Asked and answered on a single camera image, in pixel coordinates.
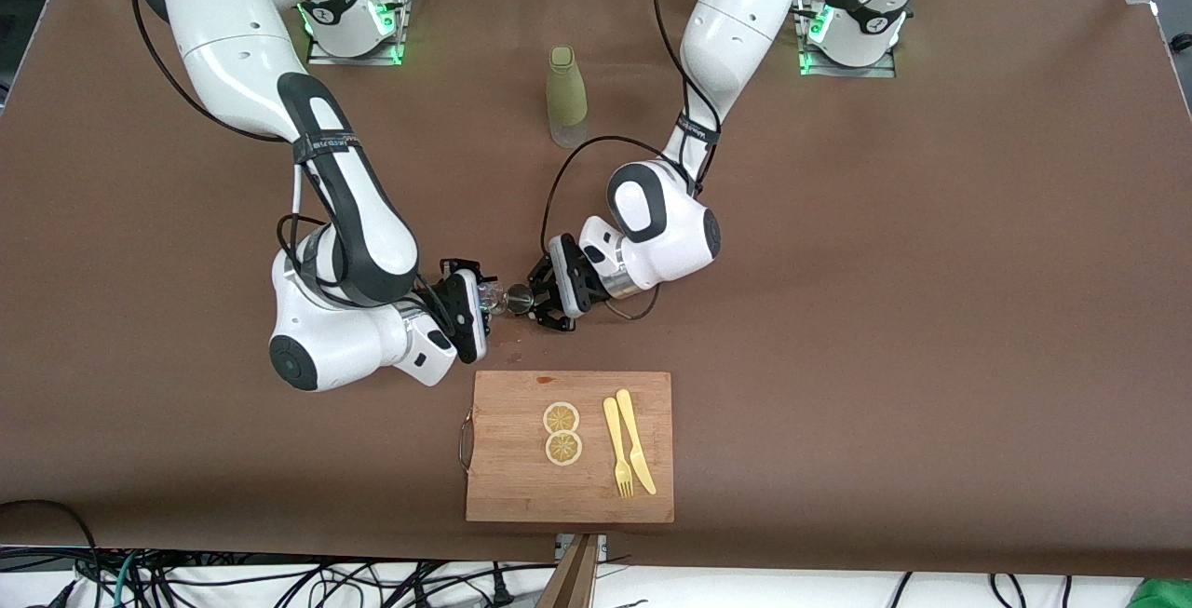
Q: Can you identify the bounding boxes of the wooden cutting board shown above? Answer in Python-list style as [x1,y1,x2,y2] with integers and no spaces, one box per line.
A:
[458,371,675,525]

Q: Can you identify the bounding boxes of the wooden stand post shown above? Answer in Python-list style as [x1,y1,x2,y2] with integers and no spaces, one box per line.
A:
[538,534,608,608]

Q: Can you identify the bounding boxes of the brown table cloth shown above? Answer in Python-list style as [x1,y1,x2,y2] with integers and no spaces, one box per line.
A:
[0,0,1192,581]

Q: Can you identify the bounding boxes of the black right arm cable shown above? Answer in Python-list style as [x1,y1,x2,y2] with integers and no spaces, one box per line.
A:
[130,0,327,292]

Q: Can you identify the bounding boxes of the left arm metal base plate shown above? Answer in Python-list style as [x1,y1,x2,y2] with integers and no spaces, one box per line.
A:
[798,7,897,78]

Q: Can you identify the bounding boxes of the yellow plastic knife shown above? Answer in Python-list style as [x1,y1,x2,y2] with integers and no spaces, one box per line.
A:
[616,388,657,495]

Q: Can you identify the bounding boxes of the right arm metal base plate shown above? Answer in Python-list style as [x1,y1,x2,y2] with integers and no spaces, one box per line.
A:
[307,0,407,66]

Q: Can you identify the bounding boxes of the thick black floor cable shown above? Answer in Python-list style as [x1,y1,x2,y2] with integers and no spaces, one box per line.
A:
[0,499,99,608]

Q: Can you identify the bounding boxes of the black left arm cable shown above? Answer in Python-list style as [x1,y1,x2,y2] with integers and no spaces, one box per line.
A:
[540,0,723,322]

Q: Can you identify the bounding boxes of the green sleeved glass bottle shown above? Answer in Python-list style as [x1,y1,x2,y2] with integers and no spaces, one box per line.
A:
[547,47,589,149]

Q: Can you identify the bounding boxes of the green plastic object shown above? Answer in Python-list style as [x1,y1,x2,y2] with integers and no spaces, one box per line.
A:
[1127,578,1192,608]

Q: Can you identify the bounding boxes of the yellow plastic fork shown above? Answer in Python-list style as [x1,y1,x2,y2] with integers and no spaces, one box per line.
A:
[603,397,635,499]

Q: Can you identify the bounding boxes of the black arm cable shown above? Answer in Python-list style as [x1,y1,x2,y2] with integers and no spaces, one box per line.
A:
[540,0,723,322]
[130,0,327,292]

